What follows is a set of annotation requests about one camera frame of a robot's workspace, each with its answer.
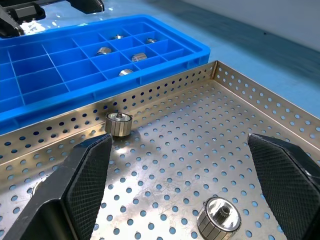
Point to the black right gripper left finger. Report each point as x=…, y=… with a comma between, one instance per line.
x=75, y=187

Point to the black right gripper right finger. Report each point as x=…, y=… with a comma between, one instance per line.
x=282, y=185

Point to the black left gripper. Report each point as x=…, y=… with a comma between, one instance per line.
x=27, y=12

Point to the blue compartment tray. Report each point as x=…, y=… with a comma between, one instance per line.
x=62, y=72

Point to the perforated metal tray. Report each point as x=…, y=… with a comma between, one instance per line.
x=175, y=160

